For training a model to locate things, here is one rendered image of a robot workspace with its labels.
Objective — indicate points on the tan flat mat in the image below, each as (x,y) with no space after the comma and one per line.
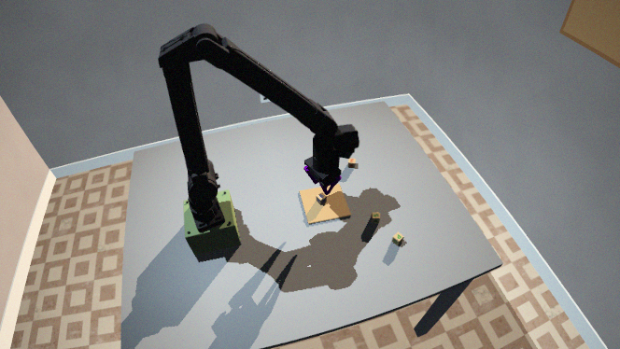
(334,207)

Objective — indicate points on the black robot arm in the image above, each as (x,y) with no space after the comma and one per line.
(175,58)

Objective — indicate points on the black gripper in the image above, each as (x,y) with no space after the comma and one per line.
(318,171)

